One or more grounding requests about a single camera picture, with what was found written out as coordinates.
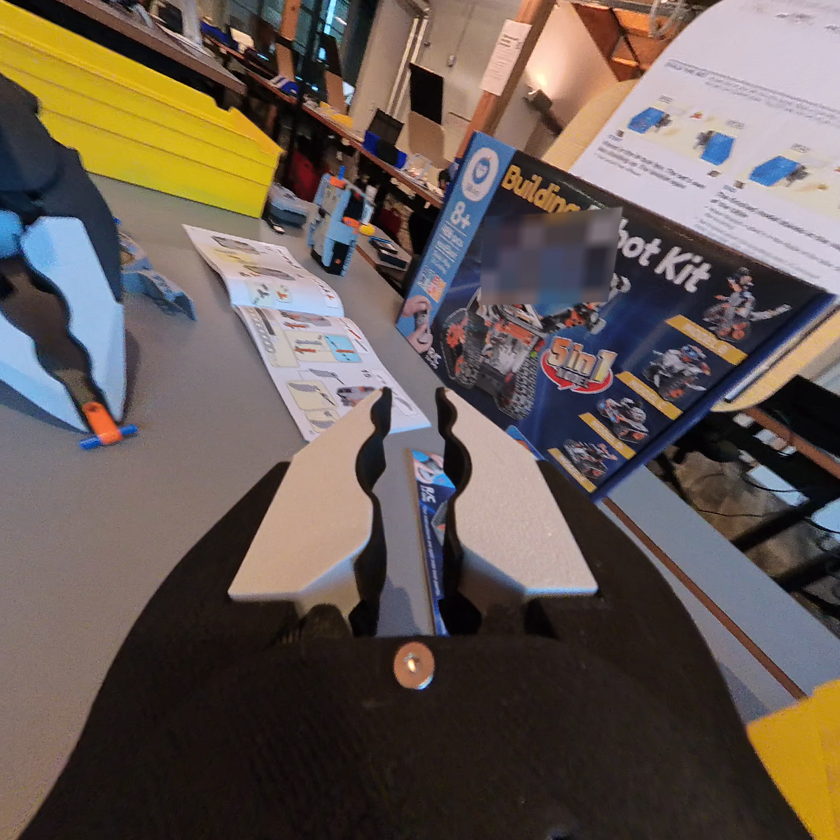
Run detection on blue booklet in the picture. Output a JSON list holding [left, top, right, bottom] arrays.
[[407, 448, 458, 637]]

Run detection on grey toy parts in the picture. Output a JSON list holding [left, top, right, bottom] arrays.
[[117, 226, 198, 322]]

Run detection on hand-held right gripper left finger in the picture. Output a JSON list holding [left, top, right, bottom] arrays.
[[227, 387, 395, 623]]

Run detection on open white instruction booklet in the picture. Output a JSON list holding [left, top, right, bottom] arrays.
[[182, 223, 433, 443]]

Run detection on long background workbench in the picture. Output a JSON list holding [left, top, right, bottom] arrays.
[[243, 62, 450, 210]]

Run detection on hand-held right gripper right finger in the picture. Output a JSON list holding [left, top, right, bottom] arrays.
[[435, 387, 600, 623]]

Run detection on wooden post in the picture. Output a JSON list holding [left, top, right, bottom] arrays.
[[458, 0, 560, 161]]

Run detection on blue robot kit box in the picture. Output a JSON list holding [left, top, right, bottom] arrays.
[[395, 130, 836, 505]]

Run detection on orange toy connector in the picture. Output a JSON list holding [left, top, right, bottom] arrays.
[[79, 400, 126, 447]]

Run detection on black display panel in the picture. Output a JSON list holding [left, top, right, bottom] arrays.
[[407, 62, 447, 127]]

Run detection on printed instruction sheet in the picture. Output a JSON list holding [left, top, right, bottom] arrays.
[[566, 0, 840, 298]]

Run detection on toy robot model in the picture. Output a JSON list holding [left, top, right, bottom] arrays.
[[307, 171, 378, 277]]

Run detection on paper notice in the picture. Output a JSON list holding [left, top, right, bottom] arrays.
[[479, 18, 534, 97]]

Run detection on small grey case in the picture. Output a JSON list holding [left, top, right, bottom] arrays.
[[264, 182, 317, 228]]

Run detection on grey desk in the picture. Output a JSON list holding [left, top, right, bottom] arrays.
[[0, 172, 809, 840]]

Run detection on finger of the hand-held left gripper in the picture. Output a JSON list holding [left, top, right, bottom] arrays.
[[18, 215, 129, 426], [0, 314, 91, 434]]

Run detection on yellow plastic bin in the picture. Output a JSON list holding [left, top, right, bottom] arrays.
[[0, 0, 287, 220], [745, 678, 840, 840]]

